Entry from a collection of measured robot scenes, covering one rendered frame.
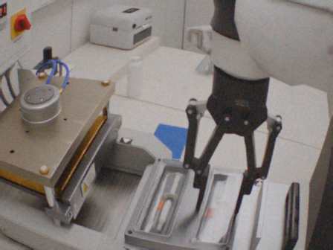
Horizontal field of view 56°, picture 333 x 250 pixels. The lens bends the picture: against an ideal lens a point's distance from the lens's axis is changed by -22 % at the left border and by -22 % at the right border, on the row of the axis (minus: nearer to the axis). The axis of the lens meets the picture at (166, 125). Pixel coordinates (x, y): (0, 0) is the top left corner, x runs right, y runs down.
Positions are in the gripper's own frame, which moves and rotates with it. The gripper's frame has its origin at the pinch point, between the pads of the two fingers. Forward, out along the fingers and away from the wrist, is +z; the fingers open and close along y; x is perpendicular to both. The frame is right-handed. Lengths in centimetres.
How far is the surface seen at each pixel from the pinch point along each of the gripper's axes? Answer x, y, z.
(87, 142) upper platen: 1.9, -22.3, -3.0
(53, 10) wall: 80, -77, -3
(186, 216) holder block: -3.3, -4.5, 3.6
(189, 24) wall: 256, -49, 59
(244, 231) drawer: -2.8, 5.6, 6.2
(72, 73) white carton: 62, -57, 17
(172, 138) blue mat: 50, -18, 28
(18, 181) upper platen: -10.4, -31.1, -1.2
